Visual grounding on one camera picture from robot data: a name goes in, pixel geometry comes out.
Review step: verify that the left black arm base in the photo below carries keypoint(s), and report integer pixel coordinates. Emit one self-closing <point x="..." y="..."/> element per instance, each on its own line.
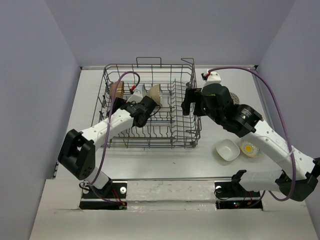
<point x="115" y="199"/>

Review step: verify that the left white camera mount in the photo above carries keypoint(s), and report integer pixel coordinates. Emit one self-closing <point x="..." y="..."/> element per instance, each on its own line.
<point x="135" y="97"/>

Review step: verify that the dark geometric patterned bowl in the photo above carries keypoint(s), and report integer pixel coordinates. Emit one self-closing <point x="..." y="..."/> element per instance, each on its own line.
<point x="235" y="98"/>

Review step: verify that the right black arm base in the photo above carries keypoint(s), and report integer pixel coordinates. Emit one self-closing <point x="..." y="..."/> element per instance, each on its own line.
<point x="230" y="195"/>

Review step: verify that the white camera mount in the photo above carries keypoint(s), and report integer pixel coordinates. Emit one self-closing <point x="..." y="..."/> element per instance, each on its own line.
<point x="211" y="78"/>
<point x="135" y="97"/>

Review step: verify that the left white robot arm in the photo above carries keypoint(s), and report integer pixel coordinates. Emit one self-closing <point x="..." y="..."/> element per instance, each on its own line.
<point x="78" y="151"/>

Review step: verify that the yellow sun patterned bowl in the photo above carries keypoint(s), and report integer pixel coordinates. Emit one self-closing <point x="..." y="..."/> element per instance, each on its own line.
<point x="250" y="149"/>

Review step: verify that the white square bowl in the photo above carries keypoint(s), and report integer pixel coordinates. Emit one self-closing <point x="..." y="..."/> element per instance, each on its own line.
<point x="228" y="150"/>

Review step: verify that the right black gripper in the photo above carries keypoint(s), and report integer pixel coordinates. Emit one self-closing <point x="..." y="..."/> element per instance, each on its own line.
<point x="190" y="96"/>

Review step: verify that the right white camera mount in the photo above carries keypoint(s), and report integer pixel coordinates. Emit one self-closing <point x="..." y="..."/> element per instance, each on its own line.
<point x="211" y="78"/>

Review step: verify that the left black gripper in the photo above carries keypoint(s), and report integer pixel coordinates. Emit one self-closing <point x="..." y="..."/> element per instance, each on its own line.
<point x="118" y="103"/>

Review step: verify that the brown wooden bowl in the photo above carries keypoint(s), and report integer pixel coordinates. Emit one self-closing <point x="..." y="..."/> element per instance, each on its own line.
<point x="116" y="90"/>

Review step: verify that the white round bowl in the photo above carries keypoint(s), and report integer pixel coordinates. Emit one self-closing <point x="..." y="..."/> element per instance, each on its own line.
<point x="155" y="93"/>
<point x="142" y="90"/>

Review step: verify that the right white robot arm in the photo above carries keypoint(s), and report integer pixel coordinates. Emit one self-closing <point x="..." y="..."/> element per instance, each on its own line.
<point x="298" y="175"/>

